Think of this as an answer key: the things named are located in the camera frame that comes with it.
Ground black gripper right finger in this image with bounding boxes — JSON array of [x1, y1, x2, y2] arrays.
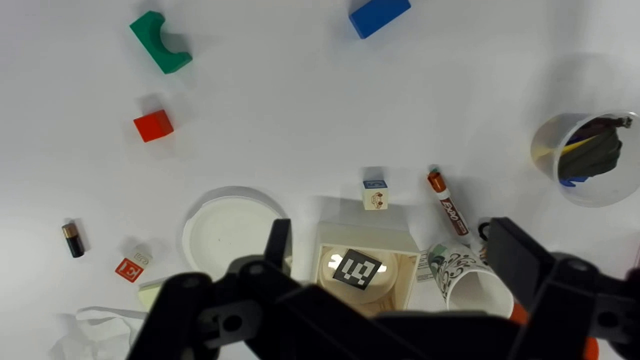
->
[[480, 216, 640, 360]]

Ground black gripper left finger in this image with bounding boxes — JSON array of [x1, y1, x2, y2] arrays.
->
[[126, 218, 416, 360]]

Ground white picture toy block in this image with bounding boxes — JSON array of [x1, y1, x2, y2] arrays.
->
[[360, 177, 390, 213]]

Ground light brown wooden box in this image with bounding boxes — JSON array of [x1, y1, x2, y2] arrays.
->
[[312, 198, 423, 318]]

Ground red cube block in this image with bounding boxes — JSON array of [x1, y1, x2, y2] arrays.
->
[[133, 107, 176, 144]]

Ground green arch block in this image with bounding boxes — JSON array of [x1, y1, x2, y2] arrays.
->
[[128, 10, 194, 75]]

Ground blue rectangular block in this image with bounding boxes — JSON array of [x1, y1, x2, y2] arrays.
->
[[347, 0, 415, 40]]

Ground pale yellow sticky notes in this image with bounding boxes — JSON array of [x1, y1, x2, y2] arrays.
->
[[136, 275, 169, 311]]

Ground small red tile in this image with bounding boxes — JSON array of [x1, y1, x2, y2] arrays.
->
[[115, 256, 146, 283]]

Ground white round plate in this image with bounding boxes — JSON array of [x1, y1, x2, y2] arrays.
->
[[181, 186, 295, 282]]

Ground crumpled clear plastic wrap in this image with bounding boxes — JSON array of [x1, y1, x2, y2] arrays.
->
[[49, 306, 158, 360]]

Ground patterned paper cup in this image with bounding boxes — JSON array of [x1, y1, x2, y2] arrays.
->
[[427, 242, 519, 318]]

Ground black copper battery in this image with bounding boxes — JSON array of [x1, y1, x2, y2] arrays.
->
[[61, 220, 88, 259]]

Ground red capped marker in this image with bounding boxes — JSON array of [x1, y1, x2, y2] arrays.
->
[[427, 165, 471, 238]]

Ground black white tag disc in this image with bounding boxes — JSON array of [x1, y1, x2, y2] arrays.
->
[[331, 247, 384, 290]]

